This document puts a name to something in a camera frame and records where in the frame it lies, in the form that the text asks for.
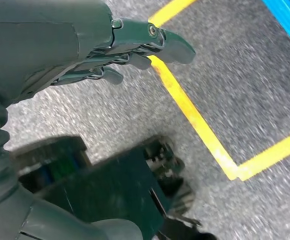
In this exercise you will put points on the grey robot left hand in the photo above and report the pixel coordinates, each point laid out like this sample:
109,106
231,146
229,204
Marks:
35,43

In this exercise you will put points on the yellow floor tape marking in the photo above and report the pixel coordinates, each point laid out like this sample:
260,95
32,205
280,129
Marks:
197,122

